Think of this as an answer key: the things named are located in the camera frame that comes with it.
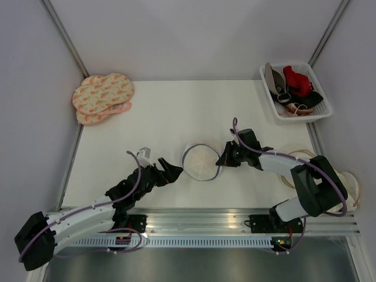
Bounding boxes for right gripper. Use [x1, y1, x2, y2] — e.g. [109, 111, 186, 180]
[217, 141, 248, 167]

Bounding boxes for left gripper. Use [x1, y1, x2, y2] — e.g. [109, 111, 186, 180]
[135, 157, 183, 201]

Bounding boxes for white mesh laundry bag blue zipper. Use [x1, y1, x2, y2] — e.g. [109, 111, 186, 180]
[182, 143, 221, 182]

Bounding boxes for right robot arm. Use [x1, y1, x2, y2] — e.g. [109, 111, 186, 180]
[216, 129, 348, 232]

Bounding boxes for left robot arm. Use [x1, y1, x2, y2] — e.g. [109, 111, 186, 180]
[14, 157, 183, 271]

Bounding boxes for beige grey bra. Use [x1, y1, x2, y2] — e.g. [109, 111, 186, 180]
[264, 63, 287, 96]

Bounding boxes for floral laundry bag bottom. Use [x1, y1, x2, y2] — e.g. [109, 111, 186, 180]
[76, 101, 132, 126]

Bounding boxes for floral laundry bag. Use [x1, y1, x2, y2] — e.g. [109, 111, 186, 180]
[76, 101, 132, 126]
[72, 73, 135, 115]

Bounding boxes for red bra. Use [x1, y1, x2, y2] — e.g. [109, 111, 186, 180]
[283, 66, 313, 97]

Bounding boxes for floral laundry bag top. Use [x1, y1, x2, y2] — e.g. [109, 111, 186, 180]
[72, 73, 135, 115]

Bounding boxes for cream laundry bag right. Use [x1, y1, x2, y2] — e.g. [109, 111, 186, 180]
[335, 170, 361, 213]

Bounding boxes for white plastic basket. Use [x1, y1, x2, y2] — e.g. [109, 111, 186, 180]
[259, 63, 333, 125]

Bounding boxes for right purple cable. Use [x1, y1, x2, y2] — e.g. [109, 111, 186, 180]
[230, 117, 349, 217]

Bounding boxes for aluminium mounting rail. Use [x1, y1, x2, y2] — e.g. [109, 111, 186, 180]
[128, 208, 360, 236]

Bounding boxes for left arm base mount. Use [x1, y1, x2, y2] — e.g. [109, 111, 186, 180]
[111, 214, 147, 233]

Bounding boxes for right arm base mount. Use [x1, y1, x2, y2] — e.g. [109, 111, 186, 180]
[249, 214, 303, 234]

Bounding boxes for white slotted cable duct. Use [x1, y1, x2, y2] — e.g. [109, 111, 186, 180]
[70, 234, 272, 249]

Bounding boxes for right aluminium frame post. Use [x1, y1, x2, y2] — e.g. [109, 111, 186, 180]
[308, 0, 352, 67]

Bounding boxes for aluminium frame post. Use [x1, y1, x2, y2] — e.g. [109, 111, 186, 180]
[40, 0, 89, 78]
[308, 0, 352, 67]

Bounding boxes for left aluminium frame post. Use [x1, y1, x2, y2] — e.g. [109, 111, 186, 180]
[40, 0, 89, 78]

